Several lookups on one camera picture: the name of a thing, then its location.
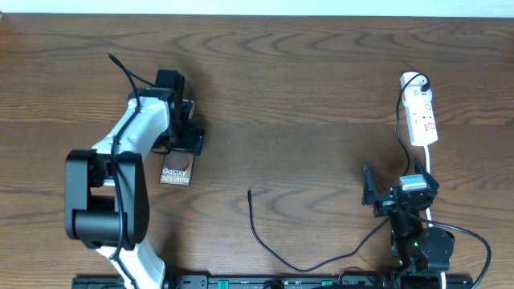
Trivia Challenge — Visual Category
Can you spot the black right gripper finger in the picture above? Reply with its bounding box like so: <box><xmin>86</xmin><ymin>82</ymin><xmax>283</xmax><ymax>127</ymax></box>
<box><xmin>363</xmin><ymin>165</ymin><xmax>376</xmax><ymax>197</ymax></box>
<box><xmin>414</xmin><ymin>158</ymin><xmax>439</xmax><ymax>189</ymax></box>

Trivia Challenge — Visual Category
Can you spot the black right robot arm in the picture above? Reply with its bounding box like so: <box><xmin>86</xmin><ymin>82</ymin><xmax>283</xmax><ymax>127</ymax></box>
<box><xmin>361</xmin><ymin>159</ymin><xmax>455</xmax><ymax>279</ymax></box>

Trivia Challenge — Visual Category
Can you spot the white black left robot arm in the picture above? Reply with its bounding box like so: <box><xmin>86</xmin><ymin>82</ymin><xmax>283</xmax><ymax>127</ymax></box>
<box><xmin>65</xmin><ymin>87</ymin><xmax>205</xmax><ymax>288</ymax></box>

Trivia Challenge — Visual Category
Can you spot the white USB charger adapter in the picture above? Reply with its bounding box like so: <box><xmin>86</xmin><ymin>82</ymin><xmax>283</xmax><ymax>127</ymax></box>
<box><xmin>402</xmin><ymin>84</ymin><xmax>433</xmax><ymax>108</ymax></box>

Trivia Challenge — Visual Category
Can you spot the white power strip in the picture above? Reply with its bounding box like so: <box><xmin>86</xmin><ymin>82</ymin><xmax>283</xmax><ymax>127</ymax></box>
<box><xmin>399</xmin><ymin>71</ymin><xmax>439</xmax><ymax>148</ymax></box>

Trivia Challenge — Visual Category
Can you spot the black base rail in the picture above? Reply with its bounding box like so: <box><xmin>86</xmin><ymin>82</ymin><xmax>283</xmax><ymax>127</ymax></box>
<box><xmin>71</xmin><ymin>272</ymin><xmax>473</xmax><ymax>289</ymax></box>

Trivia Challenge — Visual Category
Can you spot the white power strip cord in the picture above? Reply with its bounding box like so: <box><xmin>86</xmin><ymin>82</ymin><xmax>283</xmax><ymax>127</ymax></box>
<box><xmin>423</xmin><ymin>144</ymin><xmax>447</xmax><ymax>289</ymax></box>

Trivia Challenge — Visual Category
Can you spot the black USB charging cable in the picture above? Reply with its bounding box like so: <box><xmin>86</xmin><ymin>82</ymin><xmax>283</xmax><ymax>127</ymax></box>
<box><xmin>247</xmin><ymin>72</ymin><xmax>431</xmax><ymax>274</ymax></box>

